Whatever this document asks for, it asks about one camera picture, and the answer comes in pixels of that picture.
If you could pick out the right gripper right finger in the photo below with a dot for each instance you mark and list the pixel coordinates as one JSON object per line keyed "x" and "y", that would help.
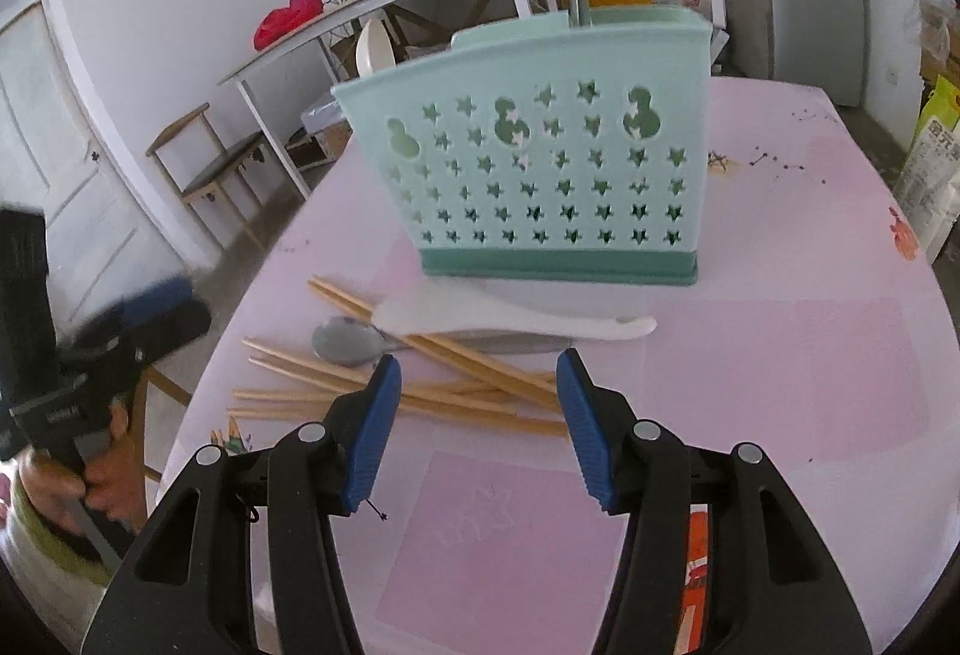
{"x": 772, "y": 585}

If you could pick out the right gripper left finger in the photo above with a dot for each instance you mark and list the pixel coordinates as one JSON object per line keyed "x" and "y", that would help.
{"x": 185, "y": 586}

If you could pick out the metal spoon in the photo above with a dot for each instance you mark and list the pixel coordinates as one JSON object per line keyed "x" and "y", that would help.
{"x": 351, "y": 343}

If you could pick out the white plastic rice paddle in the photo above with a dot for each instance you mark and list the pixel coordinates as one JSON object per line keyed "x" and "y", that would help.
{"x": 444, "y": 314}

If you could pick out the metal knife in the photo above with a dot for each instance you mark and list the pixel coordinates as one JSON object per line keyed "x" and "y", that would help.
{"x": 579, "y": 14}

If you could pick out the white plastic ladle spoon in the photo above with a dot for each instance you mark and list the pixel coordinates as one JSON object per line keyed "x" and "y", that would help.
{"x": 374, "y": 49}

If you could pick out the person left hand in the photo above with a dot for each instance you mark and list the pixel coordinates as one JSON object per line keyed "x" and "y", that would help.
{"x": 113, "y": 482}

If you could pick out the white door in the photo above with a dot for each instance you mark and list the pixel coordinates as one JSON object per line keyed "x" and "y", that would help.
{"x": 102, "y": 244}

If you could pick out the pink patterned tablecloth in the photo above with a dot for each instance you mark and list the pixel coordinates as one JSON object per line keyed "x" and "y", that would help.
{"x": 810, "y": 331}

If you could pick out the wooden chair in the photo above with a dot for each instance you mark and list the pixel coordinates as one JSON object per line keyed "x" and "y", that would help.
{"x": 210, "y": 181}

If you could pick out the grey plastic storage bin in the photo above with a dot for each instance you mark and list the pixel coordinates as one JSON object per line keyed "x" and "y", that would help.
{"x": 327, "y": 123}

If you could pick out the yellow rice bag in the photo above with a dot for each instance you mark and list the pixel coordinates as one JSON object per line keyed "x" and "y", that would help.
{"x": 926, "y": 192}

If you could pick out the red plastic bag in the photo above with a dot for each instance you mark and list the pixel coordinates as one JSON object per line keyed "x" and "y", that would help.
{"x": 282, "y": 21}

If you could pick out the mint green utensil holder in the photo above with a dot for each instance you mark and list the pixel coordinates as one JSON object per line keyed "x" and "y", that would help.
{"x": 554, "y": 147}

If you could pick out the white side table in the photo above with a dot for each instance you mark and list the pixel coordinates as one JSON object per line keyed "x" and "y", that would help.
{"x": 347, "y": 14}

